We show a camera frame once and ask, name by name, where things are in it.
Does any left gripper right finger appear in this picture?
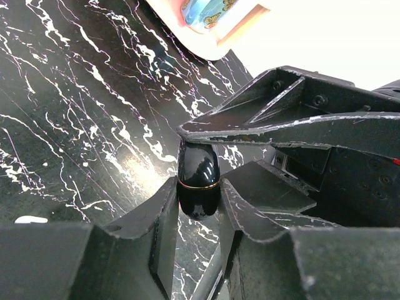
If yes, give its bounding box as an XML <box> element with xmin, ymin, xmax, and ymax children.
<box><xmin>219</xmin><ymin>161</ymin><xmax>399</xmax><ymax>299</ymax></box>

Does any blue patterned mug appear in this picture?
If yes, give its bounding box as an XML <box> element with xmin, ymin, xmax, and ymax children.
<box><xmin>181</xmin><ymin>0</ymin><xmax>237</xmax><ymax>34</ymax></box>

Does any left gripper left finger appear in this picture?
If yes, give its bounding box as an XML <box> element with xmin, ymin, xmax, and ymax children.
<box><xmin>1</xmin><ymin>177</ymin><xmax>179</xmax><ymax>299</ymax></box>

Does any black earbud charging case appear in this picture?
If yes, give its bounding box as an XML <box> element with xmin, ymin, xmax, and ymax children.
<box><xmin>176</xmin><ymin>139</ymin><xmax>221</xmax><ymax>221</ymax></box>

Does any pink three tier shelf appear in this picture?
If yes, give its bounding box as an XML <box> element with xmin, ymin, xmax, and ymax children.
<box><xmin>147</xmin><ymin>1</ymin><xmax>271</xmax><ymax>61</ymax></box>

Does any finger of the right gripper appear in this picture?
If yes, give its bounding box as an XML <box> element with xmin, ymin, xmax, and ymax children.
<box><xmin>177</xmin><ymin>67</ymin><xmax>399</xmax><ymax>159</ymax></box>

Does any black marble mat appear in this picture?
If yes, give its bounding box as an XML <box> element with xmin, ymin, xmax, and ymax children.
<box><xmin>1</xmin><ymin>1</ymin><xmax>251</xmax><ymax>299</ymax></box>

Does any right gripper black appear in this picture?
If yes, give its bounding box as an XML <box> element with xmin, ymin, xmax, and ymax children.
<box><xmin>271</xmin><ymin>79</ymin><xmax>400</xmax><ymax>228</ymax></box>

